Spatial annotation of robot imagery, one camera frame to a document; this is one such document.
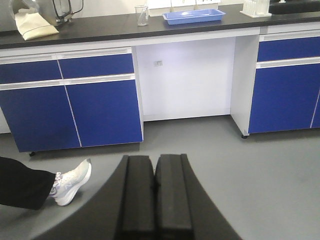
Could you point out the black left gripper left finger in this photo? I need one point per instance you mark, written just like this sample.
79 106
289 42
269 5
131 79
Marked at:
138 215

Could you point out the white test tube rack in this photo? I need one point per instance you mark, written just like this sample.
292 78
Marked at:
256 8

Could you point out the white sneaker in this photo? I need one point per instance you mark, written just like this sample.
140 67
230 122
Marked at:
67 184

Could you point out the blue plastic tray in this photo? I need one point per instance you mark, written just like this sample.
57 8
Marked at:
193 16

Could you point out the glass conical flask on bench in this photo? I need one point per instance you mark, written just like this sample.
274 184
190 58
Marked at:
142 15

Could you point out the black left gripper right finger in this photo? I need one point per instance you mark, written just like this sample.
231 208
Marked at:
172 207

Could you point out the metal stand with cables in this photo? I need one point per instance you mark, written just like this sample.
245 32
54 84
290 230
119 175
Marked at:
58 12

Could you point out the blue white lab cabinet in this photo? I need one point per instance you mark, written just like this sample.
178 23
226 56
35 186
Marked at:
101 78

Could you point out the black trouser leg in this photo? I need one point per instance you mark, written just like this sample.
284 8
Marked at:
23 187

